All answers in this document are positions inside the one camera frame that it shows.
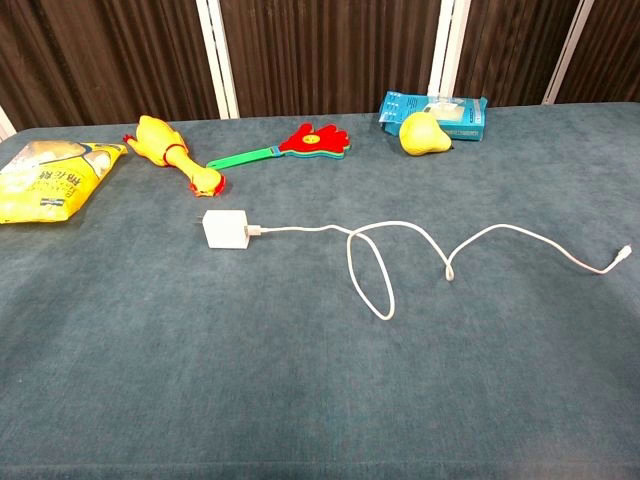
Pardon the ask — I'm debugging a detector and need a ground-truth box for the white charger with cable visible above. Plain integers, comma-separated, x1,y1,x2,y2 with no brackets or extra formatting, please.
243,219,634,322

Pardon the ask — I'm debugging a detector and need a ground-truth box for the white wall charger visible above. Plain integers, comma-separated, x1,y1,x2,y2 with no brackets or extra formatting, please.
194,209,250,250

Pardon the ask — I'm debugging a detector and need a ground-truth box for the red hand clapper toy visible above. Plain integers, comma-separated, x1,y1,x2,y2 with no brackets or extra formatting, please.
206,123,351,171

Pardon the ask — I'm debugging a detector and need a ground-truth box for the teal velvet tablecloth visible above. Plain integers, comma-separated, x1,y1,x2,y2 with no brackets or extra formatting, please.
0,102,640,480

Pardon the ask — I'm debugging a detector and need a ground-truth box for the yellow pear toy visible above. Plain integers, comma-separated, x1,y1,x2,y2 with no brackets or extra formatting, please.
398,111,453,158

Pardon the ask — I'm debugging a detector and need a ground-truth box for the blue plastic packet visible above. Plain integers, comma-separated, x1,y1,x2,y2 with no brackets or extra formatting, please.
377,90,489,143

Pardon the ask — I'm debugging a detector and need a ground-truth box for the dark brown pleated curtain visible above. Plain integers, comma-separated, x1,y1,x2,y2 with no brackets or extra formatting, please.
554,0,640,105
0,0,221,132
452,0,584,107
219,0,444,119

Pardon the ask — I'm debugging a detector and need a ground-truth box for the yellow rubber chicken toy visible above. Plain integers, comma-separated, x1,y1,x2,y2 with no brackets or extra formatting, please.
123,115,227,198

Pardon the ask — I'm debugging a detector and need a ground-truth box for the yellow snack bag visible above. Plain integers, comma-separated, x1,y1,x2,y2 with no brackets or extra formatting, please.
0,140,129,225

